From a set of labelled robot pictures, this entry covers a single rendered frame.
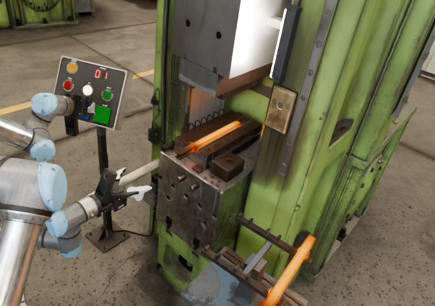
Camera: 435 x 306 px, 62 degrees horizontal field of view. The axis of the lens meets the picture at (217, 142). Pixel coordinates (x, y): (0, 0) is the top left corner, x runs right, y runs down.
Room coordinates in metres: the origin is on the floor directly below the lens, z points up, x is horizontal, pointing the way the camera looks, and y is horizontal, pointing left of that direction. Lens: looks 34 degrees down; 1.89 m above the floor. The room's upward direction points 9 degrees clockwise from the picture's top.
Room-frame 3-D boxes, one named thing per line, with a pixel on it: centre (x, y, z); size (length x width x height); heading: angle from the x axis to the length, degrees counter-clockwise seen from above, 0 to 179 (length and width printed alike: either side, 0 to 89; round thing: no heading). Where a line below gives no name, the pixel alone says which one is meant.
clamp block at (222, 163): (1.25, -0.06, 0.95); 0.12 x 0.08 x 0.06; 145
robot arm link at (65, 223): (0.79, 0.45, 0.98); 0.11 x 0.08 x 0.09; 145
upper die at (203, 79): (1.47, -0.01, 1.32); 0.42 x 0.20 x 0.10; 145
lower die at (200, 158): (1.47, -0.01, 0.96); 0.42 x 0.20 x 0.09; 145
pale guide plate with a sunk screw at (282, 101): (1.22, -0.22, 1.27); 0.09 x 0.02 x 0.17; 55
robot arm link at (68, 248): (0.79, 0.46, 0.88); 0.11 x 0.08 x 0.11; 91
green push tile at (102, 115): (1.41, 0.55, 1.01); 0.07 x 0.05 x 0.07; 80
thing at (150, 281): (1.26, 0.14, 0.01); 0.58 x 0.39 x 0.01; 55
